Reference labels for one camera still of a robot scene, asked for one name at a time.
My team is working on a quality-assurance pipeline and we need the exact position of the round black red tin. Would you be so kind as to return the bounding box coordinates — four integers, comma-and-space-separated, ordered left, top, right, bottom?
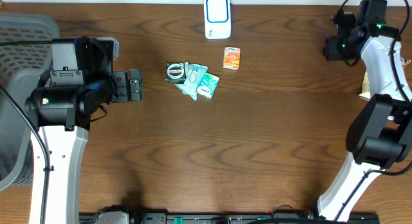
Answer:
165, 63, 186, 84

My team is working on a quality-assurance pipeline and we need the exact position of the yellow wet wipes pack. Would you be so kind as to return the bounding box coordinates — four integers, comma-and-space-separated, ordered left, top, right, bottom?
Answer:
358, 57, 411, 100

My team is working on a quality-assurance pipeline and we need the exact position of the green tissue pack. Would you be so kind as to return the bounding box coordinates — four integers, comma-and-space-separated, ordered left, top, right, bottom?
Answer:
176, 62, 209, 100

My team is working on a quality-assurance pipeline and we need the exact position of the small green tissue packet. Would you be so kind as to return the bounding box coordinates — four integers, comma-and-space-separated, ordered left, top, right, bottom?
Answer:
196, 73, 220, 99

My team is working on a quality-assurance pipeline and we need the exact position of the small orange box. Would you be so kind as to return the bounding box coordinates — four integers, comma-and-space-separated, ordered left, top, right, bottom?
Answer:
223, 47, 241, 70

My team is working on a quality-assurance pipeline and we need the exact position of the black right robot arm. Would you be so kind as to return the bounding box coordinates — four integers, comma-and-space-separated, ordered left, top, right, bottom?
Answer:
317, 9, 411, 222

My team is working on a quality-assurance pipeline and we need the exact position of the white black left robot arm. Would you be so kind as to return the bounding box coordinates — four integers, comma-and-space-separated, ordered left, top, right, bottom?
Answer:
26, 69, 142, 223

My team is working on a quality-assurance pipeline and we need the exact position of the white barcode scanner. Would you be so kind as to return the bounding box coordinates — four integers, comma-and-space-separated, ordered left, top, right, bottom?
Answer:
203, 0, 232, 39

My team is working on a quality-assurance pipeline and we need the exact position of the grey plastic mesh basket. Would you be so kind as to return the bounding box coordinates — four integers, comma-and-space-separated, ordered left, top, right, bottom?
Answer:
1, 12, 60, 191

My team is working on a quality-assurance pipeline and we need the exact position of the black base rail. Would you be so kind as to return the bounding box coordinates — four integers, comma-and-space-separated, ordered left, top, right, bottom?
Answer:
79, 212, 380, 224

